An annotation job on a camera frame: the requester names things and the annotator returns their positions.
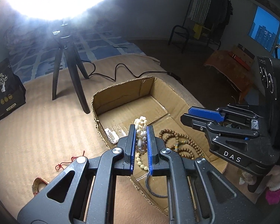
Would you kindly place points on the orange cloth covered table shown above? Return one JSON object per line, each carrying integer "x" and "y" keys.
{"x": 224, "y": 63}

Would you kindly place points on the black printed snack bag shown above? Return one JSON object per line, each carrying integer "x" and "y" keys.
{"x": 4, "y": 93}

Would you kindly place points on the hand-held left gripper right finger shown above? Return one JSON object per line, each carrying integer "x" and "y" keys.
{"x": 150, "y": 149}

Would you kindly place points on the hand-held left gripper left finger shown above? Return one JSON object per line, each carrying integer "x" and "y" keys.
{"x": 131, "y": 144}

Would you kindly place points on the blue patterned bedsheet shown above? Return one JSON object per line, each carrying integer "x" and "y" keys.
{"x": 95, "y": 49}

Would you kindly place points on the black clothes rack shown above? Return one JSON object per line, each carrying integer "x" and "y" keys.
{"x": 189, "y": 4}

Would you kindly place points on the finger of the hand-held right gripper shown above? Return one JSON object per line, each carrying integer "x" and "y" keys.
{"x": 196, "y": 122}
{"x": 205, "y": 112}

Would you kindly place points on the long red box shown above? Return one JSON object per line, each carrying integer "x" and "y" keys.
{"x": 239, "y": 61}

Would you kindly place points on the dark hanging clothes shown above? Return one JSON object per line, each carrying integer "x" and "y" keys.
{"x": 220, "y": 7}

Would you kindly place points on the pink fuzzy slipper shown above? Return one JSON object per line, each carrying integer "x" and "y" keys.
{"x": 277, "y": 196}

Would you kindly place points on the black metal chair frame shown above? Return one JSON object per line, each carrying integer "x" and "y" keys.
{"x": 177, "y": 26}

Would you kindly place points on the window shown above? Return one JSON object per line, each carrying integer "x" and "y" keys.
{"x": 263, "y": 28}

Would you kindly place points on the cardboard box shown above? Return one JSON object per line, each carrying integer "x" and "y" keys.
{"x": 130, "y": 100}

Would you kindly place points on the tan blanket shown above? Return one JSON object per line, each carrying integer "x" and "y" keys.
{"x": 49, "y": 133}

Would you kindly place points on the striped white towel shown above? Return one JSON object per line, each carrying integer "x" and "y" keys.
{"x": 200, "y": 4}

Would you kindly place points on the black tripod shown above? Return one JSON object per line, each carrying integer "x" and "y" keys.
{"x": 75, "y": 74}

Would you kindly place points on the dark bangle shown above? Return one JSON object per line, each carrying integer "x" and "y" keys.
{"x": 147, "y": 186}

